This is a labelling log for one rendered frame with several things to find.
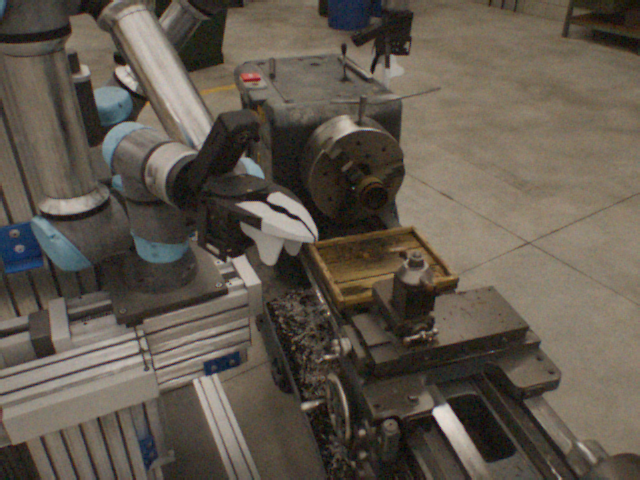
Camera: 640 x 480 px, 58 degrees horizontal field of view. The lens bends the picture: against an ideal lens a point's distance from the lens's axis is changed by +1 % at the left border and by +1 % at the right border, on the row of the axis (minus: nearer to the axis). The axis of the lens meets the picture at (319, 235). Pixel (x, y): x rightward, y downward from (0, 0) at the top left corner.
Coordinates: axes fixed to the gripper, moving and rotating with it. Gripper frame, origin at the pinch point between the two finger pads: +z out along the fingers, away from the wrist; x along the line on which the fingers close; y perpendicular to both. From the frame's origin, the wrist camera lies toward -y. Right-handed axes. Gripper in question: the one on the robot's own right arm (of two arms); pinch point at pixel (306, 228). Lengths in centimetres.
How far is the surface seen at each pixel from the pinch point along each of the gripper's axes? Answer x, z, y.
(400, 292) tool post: -57, -20, 42
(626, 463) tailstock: -40, 32, 37
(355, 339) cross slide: -50, -25, 55
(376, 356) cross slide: -49, -18, 55
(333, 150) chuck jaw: -85, -68, 29
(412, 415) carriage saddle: -47, -5, 61
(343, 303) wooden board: -65, -41, 60
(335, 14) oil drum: -581, -501, 67
